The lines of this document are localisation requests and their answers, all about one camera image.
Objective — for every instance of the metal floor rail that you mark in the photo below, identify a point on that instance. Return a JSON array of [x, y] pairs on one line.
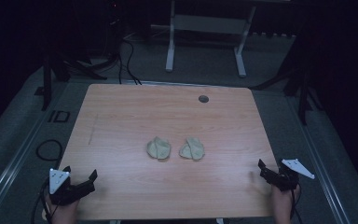
[[12, 169], [318, 165]]

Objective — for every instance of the white table leg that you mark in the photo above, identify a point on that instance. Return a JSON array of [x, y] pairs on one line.
[[220, 221]]

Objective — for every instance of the person's right hand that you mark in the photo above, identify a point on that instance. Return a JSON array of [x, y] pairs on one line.
[[283, 207]]

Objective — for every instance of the dark equipment tower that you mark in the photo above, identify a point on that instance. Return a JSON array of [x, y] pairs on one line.
[[114, 28]]

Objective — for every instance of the black metal stand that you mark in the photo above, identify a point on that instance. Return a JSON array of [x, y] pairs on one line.
[[46, 84], [304, 99]]

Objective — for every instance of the white desk frame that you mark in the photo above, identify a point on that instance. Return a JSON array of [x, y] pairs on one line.
[[209, 24]]

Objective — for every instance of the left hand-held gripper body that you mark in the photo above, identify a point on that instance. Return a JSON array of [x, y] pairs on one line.
[[71, 192]]

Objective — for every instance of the round grey table grommet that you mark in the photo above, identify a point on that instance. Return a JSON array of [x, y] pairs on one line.
[[203, 99]]

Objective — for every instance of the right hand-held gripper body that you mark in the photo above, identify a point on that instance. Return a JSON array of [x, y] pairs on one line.
[[286, 181]]

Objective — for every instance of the person's left hand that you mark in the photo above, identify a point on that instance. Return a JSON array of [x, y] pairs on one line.
[[62, 214]]

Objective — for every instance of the pale yellow sock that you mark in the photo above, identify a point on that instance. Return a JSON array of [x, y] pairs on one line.
[[158, 148], [192, 148]]

